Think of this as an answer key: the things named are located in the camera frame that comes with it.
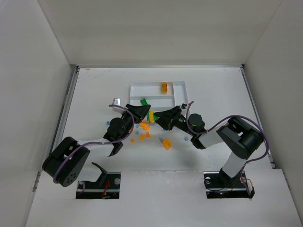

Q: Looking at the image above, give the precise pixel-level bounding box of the yellow rounded ladybug brick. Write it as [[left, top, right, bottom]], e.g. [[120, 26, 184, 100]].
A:
[[161, 82, 168, 94]]

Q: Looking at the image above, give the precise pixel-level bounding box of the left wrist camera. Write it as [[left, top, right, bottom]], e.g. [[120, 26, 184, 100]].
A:
[[112, 98, 121, 106]]

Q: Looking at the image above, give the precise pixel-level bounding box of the orange D-shaped arch brick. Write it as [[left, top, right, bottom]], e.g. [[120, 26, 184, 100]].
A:
[[161, 140, 172, 150]]

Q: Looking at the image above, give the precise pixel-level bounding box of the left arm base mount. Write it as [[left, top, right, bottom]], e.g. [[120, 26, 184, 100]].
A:
[[75, 162, 121, 200]]

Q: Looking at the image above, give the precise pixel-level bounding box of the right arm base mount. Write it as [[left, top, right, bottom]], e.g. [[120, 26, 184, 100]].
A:
[[204, 172, 255, 199]]

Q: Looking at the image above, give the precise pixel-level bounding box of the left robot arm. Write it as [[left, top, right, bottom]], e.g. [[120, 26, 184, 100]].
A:
[[42, 104, 151, 187]]

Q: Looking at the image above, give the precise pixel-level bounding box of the green lego plate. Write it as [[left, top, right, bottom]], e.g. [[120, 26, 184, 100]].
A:
[[140, 99, 148, 105]]

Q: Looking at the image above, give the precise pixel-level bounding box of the yellow long duplo brick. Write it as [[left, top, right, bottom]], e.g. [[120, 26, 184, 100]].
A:
[[150, 110, 155, 123]]

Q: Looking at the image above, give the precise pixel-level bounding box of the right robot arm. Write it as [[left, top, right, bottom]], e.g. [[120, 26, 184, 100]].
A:
[[154, 106, 265, 187]]

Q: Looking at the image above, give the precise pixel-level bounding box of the white compartment tray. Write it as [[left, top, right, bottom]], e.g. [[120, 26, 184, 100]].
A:
[[129, 81, 188, 111]]

